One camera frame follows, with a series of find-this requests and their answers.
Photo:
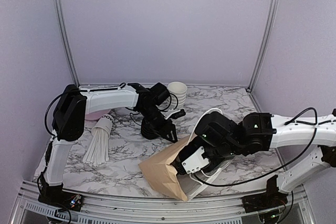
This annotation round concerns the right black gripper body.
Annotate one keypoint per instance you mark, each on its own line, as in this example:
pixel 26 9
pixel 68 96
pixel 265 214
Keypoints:
pixel 224 150

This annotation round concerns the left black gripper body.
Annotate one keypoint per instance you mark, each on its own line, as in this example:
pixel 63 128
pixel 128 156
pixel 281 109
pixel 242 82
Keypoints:
pixel 150 114

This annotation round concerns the brown paper bag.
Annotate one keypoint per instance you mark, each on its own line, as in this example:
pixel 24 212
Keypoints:
pixel 163 178

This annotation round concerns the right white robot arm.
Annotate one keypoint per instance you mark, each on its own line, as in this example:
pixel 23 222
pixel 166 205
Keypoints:
pixel 218 139

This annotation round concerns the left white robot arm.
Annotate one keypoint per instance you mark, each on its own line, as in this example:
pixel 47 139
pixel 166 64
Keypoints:
pixel 75 103

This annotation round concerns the stack of black lids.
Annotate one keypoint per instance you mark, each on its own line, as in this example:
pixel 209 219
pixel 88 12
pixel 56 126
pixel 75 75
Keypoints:
pixel 151 129

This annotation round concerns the stack of white cups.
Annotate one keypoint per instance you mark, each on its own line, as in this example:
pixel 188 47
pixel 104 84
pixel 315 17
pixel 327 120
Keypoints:
pixel 179 90

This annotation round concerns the pink plate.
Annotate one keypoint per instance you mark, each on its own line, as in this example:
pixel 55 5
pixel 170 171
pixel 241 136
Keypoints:
pixel 94 116

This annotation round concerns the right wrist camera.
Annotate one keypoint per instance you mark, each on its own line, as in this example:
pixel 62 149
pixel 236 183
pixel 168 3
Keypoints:
pixel 195 162

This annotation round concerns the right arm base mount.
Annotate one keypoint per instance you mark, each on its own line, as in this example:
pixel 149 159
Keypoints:
pixel 269 199

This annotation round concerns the aluminium front rail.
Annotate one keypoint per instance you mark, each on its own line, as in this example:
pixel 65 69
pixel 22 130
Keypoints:
pixel 97 208

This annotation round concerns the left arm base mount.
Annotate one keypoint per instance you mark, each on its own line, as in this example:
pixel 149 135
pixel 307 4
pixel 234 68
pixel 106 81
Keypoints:
pixel 55 196

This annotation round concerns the left aluminium frame post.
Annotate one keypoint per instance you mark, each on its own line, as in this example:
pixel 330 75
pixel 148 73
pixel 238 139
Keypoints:
pixel 65 41

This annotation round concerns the aluminium frame post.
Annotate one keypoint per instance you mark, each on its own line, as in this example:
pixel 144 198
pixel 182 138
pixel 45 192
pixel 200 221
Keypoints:
pixel 65 41
pixel 271 17

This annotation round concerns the right aluminium frame post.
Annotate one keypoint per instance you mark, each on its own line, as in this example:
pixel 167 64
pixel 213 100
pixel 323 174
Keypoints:
pixel 271 17

